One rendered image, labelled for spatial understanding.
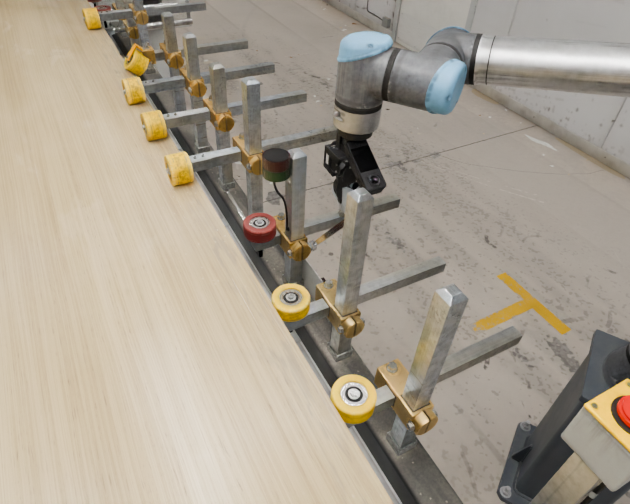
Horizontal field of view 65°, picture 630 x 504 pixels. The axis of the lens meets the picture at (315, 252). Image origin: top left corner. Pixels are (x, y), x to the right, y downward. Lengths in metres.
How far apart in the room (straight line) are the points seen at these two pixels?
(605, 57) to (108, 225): 1.06
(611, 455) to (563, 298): 2.01
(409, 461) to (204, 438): 0.43
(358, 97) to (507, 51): 0.27
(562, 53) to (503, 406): 1.42
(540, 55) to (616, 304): 1.87
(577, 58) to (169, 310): 0.86
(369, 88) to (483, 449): 1.42
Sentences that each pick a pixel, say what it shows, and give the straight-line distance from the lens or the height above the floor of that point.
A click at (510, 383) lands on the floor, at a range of 2.16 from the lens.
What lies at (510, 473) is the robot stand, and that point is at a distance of 1.94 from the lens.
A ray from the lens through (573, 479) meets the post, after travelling 0.70.
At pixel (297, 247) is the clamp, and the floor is 0.87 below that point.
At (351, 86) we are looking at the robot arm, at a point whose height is 1.29.
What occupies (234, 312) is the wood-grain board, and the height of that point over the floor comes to 0.90.
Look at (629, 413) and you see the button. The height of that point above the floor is 1.23.
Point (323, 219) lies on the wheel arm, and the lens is 1.28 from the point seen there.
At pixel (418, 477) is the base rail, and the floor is 0.70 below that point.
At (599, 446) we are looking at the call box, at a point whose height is 1.19.
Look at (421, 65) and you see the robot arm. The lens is 0.89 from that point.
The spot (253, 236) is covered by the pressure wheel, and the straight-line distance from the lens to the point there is 1.18.
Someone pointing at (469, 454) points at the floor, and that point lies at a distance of 1.94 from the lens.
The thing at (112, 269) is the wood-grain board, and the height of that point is 0.90.
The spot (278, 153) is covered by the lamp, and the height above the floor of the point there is 1.11.
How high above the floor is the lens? 1.66
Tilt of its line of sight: 42 degrees down
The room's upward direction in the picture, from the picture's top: 4 degrees clockwise
